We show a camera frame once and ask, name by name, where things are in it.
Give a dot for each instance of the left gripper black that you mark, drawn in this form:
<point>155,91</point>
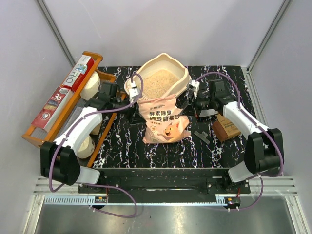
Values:
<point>133,113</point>

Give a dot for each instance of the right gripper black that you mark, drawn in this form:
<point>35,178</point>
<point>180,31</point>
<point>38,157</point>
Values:
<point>191,107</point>

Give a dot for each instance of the grey metal scoop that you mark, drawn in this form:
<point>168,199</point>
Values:
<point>208,113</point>

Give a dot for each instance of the pink cat litter bag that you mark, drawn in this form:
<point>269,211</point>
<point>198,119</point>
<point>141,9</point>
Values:
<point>164,121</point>

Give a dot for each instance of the grey bag clip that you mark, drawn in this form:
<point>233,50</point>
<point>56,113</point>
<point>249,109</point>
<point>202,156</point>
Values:
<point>203,136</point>

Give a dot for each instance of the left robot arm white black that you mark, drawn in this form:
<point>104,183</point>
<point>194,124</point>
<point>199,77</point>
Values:
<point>58,159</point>

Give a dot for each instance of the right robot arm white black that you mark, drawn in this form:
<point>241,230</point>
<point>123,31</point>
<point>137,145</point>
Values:
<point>264,147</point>

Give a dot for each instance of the cream plastic litter box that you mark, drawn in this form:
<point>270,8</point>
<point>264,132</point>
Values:
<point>163,76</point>

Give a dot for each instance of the red white RiO toothpaste box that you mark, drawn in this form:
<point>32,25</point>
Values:
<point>78,73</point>

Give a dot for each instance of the red 3D toothpaste box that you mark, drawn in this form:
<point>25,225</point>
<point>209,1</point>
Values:
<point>52,108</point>

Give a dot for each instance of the white plastic bottle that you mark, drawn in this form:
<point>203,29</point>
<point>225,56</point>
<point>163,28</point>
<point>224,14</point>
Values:
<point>91,87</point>

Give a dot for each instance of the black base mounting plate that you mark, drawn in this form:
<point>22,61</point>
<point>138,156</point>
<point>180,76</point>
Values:
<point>209,180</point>

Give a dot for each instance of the orange wooden shelf rack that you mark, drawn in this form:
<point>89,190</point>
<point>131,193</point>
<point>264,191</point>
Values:
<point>81,83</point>

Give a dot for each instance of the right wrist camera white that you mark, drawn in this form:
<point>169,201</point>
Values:
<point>193,88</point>

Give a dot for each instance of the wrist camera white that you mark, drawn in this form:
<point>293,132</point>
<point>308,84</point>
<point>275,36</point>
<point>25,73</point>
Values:
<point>134,92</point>
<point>193,88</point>

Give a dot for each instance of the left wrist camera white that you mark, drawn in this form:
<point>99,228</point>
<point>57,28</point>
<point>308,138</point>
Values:
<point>134,92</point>

